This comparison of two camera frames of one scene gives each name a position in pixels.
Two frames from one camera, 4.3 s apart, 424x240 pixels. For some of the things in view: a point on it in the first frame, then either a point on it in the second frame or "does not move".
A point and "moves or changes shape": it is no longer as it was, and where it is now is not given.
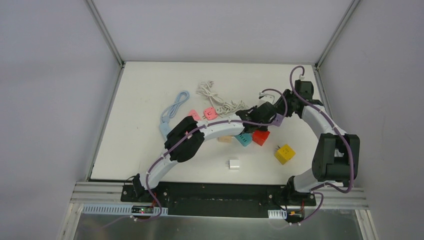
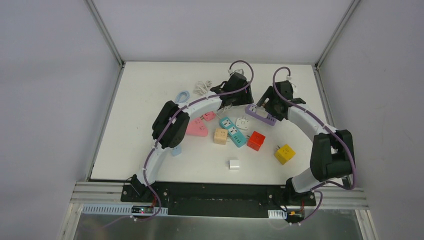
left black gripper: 251,120 -> 224,88
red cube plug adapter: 260,136 moves or changes shape
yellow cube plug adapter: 284,154 does not move
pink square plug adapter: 210,113 does not move
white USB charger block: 234,164 does not move
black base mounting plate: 218,199 does not move
